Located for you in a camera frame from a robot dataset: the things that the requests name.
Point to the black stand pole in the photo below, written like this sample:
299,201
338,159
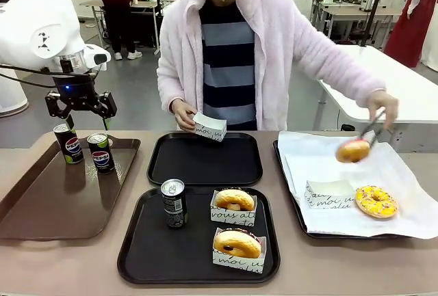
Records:
374,5

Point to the person in pink fleece robe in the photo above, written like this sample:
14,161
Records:
273,53

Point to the bystander in dark red top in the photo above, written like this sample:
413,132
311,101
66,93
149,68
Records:
116,9

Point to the brown tray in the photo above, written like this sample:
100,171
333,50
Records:
58,200

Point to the white paper sheet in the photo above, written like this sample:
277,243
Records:
393,173

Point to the grey table with clutter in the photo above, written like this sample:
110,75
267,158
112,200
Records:
143,5

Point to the person's right forearm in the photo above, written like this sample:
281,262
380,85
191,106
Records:
171,77

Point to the person's right hand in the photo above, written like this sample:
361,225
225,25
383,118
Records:
183,115

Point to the blue striped shirt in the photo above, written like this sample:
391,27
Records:
227,70

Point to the black tongs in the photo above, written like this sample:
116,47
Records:
373,123

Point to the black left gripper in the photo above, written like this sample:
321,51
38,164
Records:
73,91

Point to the black tray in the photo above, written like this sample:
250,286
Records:
205,162
297,217
171,251

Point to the white paper box black script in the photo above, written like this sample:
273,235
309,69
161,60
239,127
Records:
210,128
328,195

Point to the person's left forearm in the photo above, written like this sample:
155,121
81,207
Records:
345,74

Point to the red dress figure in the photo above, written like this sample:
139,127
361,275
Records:
414,19

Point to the grey workbench with equipment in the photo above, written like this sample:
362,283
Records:
349,12

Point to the pink glazed donut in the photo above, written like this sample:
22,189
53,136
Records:
350,152

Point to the black Pepsi can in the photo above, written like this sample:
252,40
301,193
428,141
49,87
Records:
174,207
70,145
101,156

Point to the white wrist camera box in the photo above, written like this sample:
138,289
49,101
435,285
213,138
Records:
96,57

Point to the yellow sprinkled donut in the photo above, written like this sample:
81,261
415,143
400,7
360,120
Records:
367,203

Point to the white table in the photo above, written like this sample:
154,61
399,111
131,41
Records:
393,87

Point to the person's left hand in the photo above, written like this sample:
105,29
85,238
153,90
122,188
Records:
385,103

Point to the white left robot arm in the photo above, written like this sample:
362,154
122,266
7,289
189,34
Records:
37,19

